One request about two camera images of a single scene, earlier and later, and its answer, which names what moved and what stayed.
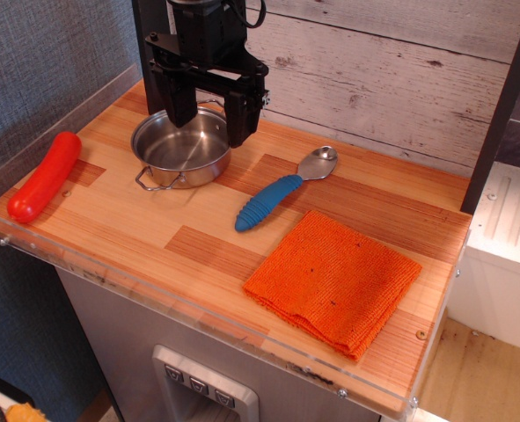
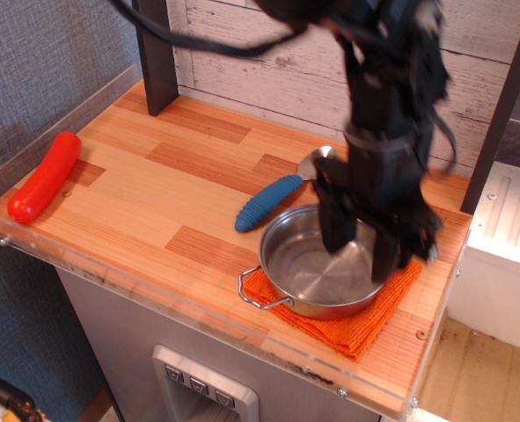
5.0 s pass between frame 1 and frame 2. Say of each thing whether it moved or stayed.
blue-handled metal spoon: stayed
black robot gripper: moved
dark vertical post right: stayed
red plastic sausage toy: stayed
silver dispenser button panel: stayed
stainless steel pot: moved
